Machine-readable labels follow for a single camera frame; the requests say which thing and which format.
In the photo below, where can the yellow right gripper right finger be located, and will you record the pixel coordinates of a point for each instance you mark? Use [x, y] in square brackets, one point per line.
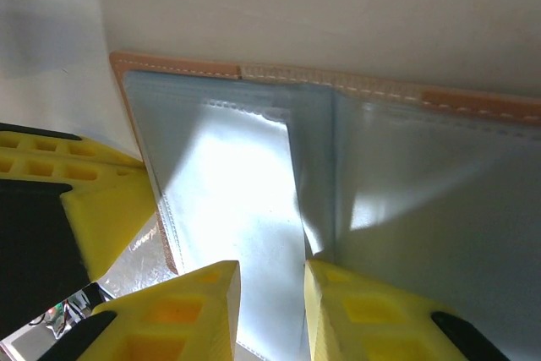
[363, 327]

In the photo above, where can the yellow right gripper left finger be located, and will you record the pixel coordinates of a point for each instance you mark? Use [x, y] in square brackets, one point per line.
[169, 327]

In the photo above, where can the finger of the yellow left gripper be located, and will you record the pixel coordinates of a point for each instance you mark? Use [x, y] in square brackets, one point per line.
[114, 217]
[105, 153]

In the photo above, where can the tan leather card holder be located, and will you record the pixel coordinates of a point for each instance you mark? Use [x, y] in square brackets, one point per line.
[422, 209]

